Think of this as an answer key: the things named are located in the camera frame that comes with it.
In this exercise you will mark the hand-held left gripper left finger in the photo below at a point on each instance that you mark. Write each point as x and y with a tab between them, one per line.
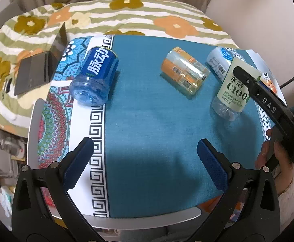
77	161

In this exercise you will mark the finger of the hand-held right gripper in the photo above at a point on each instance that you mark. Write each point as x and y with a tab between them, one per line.
265	98

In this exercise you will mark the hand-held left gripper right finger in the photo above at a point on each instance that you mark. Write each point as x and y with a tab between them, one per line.
211	161

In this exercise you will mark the green label C100 bottle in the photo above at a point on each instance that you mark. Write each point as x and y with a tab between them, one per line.
233	90

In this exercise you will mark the person's right forearm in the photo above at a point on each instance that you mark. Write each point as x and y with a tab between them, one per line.
291	204

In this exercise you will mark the person's right hand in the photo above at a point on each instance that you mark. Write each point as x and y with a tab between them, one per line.
284	166

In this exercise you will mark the white cartoon card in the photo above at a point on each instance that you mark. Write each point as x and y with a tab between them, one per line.
269	83

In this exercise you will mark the white blue label bottle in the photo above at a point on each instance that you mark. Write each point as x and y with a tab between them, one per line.
218	60

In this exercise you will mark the teal patterned table cloth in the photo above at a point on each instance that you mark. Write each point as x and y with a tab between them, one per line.
152	121

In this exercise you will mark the orange label clear bottle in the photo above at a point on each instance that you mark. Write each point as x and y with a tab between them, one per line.
184	69

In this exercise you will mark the blue sports drink bottle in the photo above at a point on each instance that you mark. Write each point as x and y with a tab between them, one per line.
95	77

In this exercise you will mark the grey laptop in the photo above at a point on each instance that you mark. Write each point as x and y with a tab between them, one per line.
35	73

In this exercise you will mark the floral striped blanket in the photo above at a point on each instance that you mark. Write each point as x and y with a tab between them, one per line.
142	17

